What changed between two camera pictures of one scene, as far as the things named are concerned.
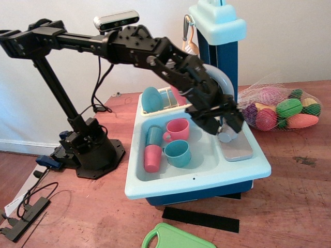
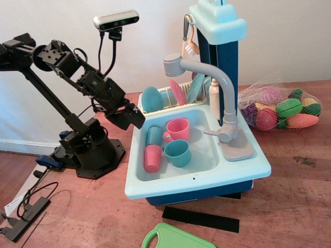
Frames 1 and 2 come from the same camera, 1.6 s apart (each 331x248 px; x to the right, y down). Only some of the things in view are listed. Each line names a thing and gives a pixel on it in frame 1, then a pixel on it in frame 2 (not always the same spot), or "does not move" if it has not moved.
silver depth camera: x=115 y=20 does not move
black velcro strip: x=204 y=219 does not move
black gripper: x=208 y=94 -> x=109 y=96
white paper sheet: x=28 y=184 does not move
